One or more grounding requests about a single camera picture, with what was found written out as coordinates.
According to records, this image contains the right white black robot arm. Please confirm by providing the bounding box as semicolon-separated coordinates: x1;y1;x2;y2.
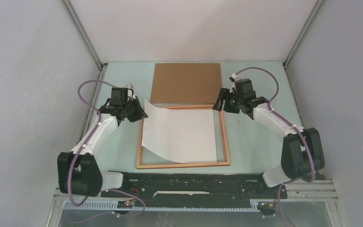
213;79;325;198

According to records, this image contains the aluminium corner post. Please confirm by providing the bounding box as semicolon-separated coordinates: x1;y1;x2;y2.
283;0;326;69
60;0;104;70

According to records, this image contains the wooden picture frame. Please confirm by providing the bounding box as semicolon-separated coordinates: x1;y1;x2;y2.
136;104;231;169

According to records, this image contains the right aluminium corner post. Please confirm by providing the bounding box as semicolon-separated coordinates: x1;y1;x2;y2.
283;0;326;69

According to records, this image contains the sunset photo print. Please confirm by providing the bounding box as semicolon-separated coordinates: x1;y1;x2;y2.
142;100;217;163

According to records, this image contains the left aluminium corner post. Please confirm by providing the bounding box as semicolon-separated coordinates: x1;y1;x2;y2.
60;0;104;70

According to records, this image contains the brown cardboard backing board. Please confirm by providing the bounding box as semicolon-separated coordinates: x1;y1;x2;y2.
150;63;222;105

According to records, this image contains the purple cable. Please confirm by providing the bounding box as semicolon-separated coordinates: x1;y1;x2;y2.
65;80;147;225
231;66;317;227

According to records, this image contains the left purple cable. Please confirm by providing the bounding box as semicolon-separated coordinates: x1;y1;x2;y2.
65;80;147;225

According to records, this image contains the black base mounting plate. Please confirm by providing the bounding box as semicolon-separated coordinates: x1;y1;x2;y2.
119;172;287;209

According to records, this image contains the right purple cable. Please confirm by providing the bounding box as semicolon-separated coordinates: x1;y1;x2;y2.
231;66;317;227

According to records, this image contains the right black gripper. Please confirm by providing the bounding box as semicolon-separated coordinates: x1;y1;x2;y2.
213;88;244;114

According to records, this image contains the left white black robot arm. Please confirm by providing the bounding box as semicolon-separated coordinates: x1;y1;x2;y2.
57;84;147;197

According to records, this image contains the aluminium rail with cable duct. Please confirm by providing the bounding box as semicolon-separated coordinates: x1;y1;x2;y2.
45;178;346;227

